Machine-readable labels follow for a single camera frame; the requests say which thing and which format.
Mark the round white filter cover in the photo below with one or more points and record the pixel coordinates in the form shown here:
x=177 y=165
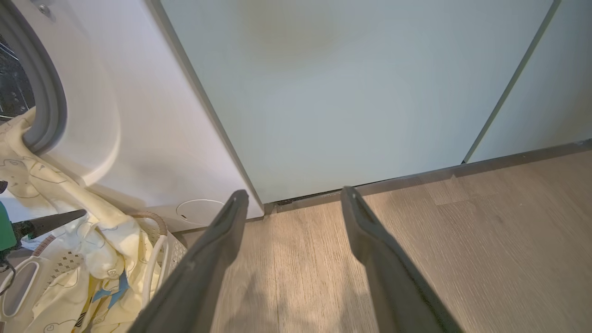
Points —
x=199 y=212

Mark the white front-load washing machine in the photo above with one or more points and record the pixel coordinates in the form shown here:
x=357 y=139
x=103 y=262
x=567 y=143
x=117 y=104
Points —
x=162 y=138

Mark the small blue garment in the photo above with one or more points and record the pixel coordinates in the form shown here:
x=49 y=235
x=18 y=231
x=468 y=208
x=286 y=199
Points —
x=113 y=291

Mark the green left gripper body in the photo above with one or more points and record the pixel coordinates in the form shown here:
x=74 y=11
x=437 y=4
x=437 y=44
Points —
x=5 y=229

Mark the pale yellow printed garment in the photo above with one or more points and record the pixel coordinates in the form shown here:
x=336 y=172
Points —
x=60 y=194

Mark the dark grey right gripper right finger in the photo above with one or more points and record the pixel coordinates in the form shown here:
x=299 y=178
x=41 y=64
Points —
x=397 y=286

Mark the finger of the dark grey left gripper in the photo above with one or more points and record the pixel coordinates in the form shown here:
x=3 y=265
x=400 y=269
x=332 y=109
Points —
x=44 y=225

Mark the pale teal cabinet front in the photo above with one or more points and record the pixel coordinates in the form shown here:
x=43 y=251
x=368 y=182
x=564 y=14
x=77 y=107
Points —
x=323 y=92
x=532 y=92

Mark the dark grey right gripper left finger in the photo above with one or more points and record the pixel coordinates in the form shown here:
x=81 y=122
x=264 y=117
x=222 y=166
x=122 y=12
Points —
x=194 y=286

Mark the dark grey cabinet plinth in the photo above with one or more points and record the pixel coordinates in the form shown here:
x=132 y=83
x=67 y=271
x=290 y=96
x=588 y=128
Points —
x=508 y=162

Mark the cream perforated laundry basket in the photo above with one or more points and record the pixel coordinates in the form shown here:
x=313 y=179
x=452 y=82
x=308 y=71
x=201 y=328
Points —
x=175 y=254

